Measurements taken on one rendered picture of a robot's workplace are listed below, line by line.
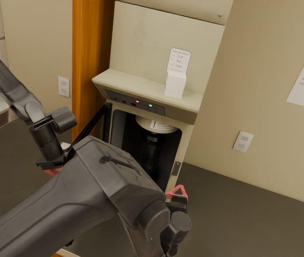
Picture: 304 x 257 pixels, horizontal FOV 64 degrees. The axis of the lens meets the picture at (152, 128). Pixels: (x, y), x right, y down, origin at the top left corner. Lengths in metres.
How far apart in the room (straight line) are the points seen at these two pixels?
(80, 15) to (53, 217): 0.59
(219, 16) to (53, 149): 0.59
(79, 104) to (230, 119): 0.76
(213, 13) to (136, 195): 0.56
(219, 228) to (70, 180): 0.96
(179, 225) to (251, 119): 0.77
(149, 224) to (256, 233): 0.96
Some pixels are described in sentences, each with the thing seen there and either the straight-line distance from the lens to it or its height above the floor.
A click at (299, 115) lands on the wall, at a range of 1.30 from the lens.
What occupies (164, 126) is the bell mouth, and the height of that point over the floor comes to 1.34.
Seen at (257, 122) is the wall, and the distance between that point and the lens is 1.29.
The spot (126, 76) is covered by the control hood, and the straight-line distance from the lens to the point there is 0.78.
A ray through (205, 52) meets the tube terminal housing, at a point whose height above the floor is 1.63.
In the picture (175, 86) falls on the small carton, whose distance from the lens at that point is 0.69.
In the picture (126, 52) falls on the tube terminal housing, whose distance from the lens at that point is 0.80.
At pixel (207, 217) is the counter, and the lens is 1.17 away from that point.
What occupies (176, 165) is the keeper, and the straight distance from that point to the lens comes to 0.92.
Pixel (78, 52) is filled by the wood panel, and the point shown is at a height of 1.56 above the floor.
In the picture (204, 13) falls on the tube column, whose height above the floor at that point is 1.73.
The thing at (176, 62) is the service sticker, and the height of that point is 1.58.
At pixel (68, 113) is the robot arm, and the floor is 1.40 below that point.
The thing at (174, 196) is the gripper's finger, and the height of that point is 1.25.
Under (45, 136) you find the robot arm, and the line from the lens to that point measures 0.74.
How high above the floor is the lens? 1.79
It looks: 31 degrees down
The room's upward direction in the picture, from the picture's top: 12 degrees clockwise
